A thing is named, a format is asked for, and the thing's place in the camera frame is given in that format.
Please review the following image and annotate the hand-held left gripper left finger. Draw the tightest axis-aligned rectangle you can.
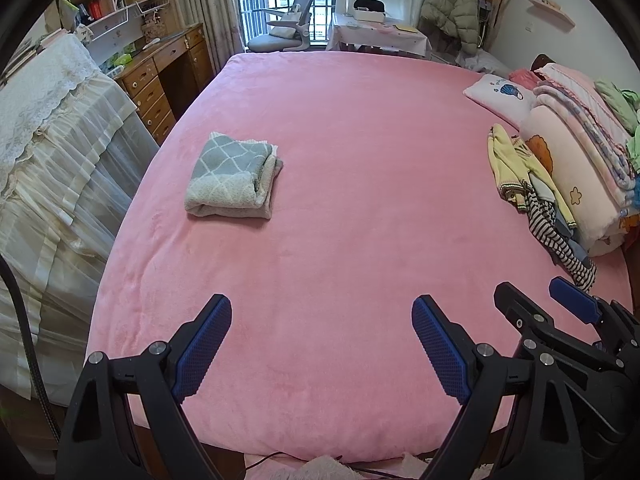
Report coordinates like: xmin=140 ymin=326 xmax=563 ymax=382
xmin=52 ymin=294 xmax=233 ymax=480

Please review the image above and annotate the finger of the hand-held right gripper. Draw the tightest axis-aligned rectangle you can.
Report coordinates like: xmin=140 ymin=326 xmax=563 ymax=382
xmin=548 ymin=276 xmax=640 ymax=361
xmin=494 ymin=281 xmax=607 ymax=367

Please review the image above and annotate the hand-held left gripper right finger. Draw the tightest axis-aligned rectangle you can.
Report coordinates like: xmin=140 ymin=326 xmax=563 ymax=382
xmin=411 ymin=294 xmax=591 ymax=480

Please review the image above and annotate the grey diamond knit sweater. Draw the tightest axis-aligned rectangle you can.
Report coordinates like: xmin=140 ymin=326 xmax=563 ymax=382
xmin=184 ymin=131 xmax=285 ymax=220

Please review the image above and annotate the striped garment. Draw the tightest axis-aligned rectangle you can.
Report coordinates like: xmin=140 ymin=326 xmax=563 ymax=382
xmin=522 ymin=190 xmax=598 ymax=293

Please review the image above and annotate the pillow with orange cartoon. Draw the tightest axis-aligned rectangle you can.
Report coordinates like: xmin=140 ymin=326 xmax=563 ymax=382
xmin=517 ymin=105 xmax=631 ymax=256

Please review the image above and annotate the yellow knit sweater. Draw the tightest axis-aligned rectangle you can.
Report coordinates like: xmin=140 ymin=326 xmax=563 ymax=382
xmin=487 ymin=124 xmax=576 ymax=226

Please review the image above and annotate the fluffy white rug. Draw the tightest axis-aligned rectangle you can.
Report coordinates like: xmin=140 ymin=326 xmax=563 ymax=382
xmin=280 ymin=455 xmax=361 ymax=480

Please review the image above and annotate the pink bed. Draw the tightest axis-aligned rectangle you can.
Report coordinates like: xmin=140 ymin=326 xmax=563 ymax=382
xmin=85 ymin=51 xmax=633 ymax=466

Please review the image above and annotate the stack of pink blankets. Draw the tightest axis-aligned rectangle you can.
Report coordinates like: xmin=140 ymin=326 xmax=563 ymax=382
xmin=532 ymin=62 xmax=640 ymax=211

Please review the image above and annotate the green garment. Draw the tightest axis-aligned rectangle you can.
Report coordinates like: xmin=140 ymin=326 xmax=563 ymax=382
xmin=594 ymin=79 xmax=640 ymax=136

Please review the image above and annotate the white pillow with blue print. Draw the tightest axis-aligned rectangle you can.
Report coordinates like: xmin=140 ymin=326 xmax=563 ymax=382
xmin=462 ymin=72 xmax=538 ymax=131

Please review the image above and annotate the red pink pillow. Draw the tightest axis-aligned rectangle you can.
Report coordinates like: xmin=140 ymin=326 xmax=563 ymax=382
xmin=507 ymin=67 xmax=541 ymax=88

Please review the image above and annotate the grey bedding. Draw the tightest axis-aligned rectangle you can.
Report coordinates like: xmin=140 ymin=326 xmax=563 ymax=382
xmin=455 ymin=50 xmax=511 ymax=76

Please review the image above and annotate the wooden desk with drawers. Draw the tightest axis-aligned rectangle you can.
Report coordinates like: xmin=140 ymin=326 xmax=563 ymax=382
xmin=112 ymin=22 xmax=216 ymax=146

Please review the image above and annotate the green packet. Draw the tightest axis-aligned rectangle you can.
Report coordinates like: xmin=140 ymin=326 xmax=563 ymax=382
xmin=102 ymin=42 xmax=138 ymax=73

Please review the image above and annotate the side table with tablecloth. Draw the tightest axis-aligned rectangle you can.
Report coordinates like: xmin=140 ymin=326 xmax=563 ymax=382
xmin=326 ymin=12 xmax=433 ymax=58

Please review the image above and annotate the green puffer jacket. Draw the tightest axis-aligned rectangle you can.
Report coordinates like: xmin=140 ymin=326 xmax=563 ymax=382
xmin=420 ymin=0 xmax=488 ymax=56

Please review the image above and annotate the white box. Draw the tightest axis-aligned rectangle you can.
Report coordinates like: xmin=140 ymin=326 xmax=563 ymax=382
xmin=352 ymin=0 xmax=388 ymax=25

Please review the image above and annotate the beige curtain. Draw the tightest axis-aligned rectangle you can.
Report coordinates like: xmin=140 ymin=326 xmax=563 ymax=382
xmin=167 ymin=0 xmax=246 ymax=76

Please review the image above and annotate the grey office chair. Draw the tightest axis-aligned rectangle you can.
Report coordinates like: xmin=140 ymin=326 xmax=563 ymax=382
xmin=247 ymin=0 xmax=326 ymax=53

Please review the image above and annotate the thin dark cable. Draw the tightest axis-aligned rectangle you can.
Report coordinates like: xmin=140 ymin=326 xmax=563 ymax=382
xmin=247 ymin=452 xmax=351 ymax=468

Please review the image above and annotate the black cable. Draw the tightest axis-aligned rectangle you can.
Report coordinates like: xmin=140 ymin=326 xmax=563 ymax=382
xmin=0 ymin=257 xmax=63 ymax=456

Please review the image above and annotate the small wall shelf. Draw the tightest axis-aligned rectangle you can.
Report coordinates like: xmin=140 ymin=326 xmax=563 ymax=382
xmin=525 ymin=0 xmax=576 ymax=26

